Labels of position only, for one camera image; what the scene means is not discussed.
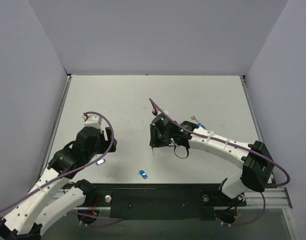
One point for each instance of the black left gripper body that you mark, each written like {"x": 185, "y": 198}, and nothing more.
{"x": 109, "y": 137}

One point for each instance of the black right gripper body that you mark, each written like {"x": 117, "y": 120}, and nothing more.
{"x": 152, "y": 137}

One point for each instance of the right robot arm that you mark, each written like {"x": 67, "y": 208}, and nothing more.
{"x": 250, "y": 158}

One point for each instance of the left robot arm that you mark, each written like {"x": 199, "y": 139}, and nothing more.
{"x": 32, "y": 216}

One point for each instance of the blue key tag behind arm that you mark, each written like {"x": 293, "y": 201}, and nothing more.
{"x": 201, "y": 125}

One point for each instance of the dark blue key tag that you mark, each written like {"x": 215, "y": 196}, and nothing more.
{"x": 100, "y": 162}

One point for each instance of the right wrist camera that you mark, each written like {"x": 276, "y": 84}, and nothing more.
{"x": 155, "y": 111}

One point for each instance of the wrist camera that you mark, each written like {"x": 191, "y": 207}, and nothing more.
{"x": 92, "y": 120}
{"x": 155, "y": 111}

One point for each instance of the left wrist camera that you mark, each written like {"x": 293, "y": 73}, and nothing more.
{"x": 92, "y": 120}

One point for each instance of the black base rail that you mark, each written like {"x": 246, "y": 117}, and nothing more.
{"x": 161, "y": 201}

